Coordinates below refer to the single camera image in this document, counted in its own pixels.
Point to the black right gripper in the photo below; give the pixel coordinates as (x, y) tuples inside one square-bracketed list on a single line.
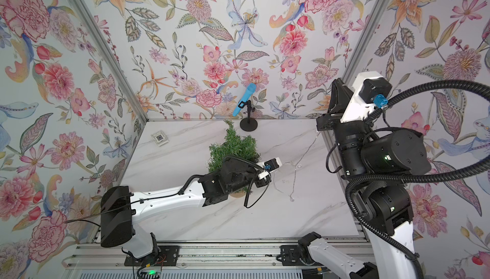
[(345, 95)]

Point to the aluminium corner frame post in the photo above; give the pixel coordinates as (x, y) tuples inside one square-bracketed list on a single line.
[(360, 50), (106, 53)]

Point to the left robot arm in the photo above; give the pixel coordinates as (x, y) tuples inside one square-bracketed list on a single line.
[(122, 210)]

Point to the black microphone stand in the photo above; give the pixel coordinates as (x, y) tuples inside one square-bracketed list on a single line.
[(249, 124)]

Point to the aluminium corner frame post right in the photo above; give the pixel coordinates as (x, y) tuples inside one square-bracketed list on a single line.
[(360, 50)]

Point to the clear string light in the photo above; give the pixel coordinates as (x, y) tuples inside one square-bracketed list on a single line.
[(296, 166)]

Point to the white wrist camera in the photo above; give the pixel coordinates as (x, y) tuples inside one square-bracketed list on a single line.
[(267, 167), (371, 91)]

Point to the aluminium corner frame post left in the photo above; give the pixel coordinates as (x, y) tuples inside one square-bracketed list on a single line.
[(106, 53)]

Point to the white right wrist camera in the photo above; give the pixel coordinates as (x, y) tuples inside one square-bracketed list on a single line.
[(371, 91)]

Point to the white battery box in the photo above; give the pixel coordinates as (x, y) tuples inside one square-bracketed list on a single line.
[(160, 138)]

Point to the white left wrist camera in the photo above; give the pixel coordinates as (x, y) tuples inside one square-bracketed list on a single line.
[(267, 167)]

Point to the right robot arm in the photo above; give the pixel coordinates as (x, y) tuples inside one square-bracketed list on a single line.
[(377, 170)]

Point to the small green christmas tree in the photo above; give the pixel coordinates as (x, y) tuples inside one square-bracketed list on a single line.
[(238, 146)]

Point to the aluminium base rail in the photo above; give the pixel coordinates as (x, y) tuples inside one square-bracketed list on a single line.
[(254, 258)]

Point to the wooden tree base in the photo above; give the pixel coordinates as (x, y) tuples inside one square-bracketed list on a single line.
[(240, 193)]

